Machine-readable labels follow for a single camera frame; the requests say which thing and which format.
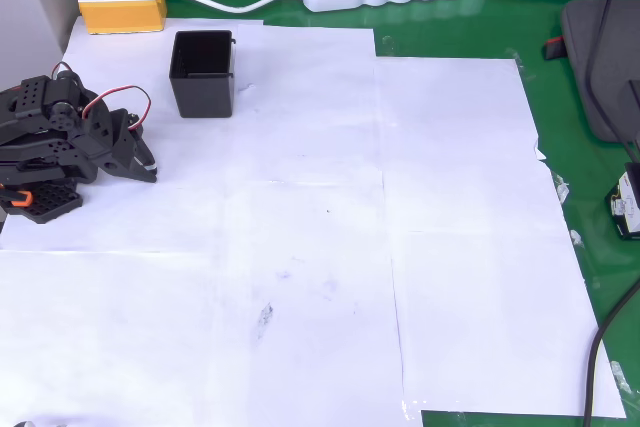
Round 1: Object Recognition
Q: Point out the black square container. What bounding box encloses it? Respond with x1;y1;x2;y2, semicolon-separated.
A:
168;29;238;120

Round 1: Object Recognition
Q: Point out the yellow cardboard box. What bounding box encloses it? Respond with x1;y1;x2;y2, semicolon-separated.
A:
77;0;169;36

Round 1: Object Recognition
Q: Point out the orange clamp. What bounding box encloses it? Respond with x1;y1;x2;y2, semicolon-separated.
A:
0;185;34;209

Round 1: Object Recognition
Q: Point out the white paper sheet cover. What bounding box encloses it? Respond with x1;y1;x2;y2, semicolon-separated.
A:
0;15;629;427

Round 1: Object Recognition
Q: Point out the green desk mat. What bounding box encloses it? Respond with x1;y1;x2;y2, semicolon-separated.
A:
94;0;640;427

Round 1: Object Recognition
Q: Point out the red black tag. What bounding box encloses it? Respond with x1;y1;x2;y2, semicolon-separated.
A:
542;35;569;61

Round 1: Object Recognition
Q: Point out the grey laptop sleeve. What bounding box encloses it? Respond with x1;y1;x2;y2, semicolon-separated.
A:
559;0;640;146

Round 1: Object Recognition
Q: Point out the small black labelled device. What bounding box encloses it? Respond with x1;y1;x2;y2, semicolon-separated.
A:
604;162;640;242

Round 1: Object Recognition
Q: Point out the red servo wire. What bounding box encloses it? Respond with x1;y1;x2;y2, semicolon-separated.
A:
51;61;154;129

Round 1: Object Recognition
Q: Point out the white power cable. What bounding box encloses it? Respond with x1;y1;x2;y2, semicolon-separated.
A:
162;0;304;15

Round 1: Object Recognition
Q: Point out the black monitor cable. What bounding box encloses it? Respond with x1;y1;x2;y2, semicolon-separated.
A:
584;0;640;164

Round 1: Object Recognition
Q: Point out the thick black cable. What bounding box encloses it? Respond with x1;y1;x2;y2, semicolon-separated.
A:
581;276;640;427

